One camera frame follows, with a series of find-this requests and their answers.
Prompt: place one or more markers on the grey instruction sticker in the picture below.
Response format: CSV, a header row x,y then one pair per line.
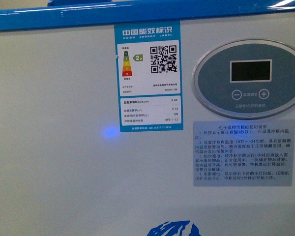
x,y
243,153

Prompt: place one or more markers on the blue energy label sticker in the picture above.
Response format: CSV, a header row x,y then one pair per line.
x,y
149,76

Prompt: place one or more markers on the white blue chest freezer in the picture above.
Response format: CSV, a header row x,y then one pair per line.
x,y
66,169

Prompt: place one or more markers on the oval grey temperature control panel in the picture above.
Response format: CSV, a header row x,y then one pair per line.
x,y
247,79

